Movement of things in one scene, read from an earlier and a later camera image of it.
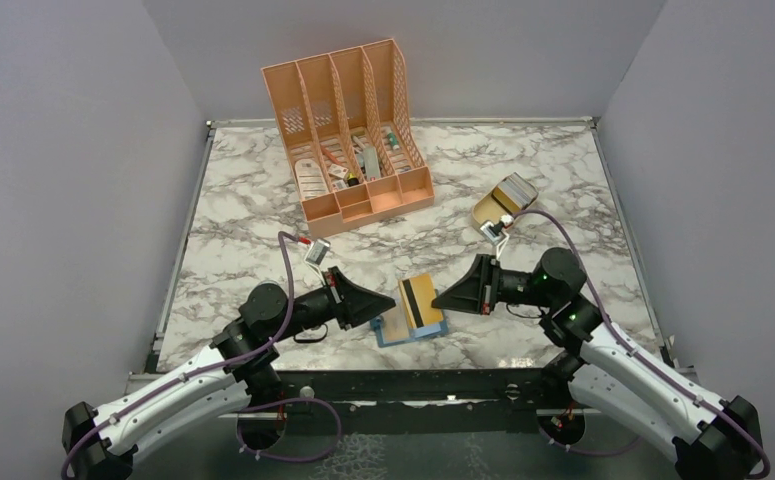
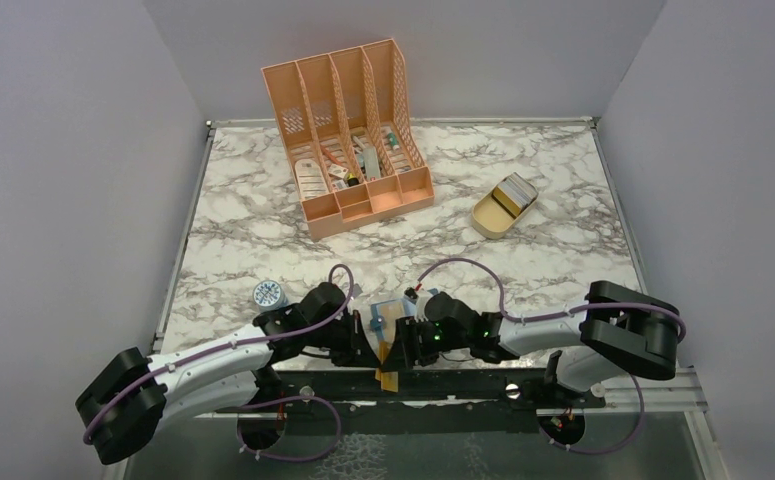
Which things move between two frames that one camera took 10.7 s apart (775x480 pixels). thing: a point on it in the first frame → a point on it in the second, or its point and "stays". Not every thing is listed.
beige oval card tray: x=488 y=209 stays
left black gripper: x=359 y=304 → x=357 y=351
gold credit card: x=418 y=293 → x=389 y=379
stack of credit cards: x=517 y=192 stays
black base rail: x=422 y=401 stays
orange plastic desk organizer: x=352 y=134 stays
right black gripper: x=477 y=290 → x=407 y=349
